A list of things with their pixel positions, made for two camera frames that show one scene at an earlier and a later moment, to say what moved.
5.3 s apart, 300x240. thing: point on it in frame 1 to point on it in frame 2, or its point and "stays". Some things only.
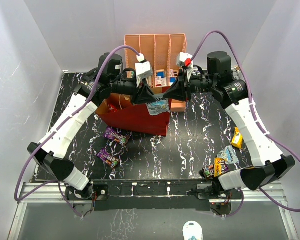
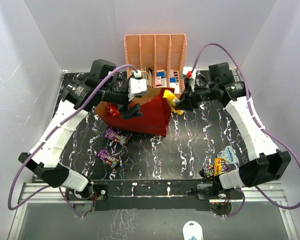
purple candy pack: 115,136 stays
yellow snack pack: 237,140 to 173,101
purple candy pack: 111,161 stays
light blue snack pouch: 229,153 stays
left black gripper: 144,95 to 134,110
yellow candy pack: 220,166 stays
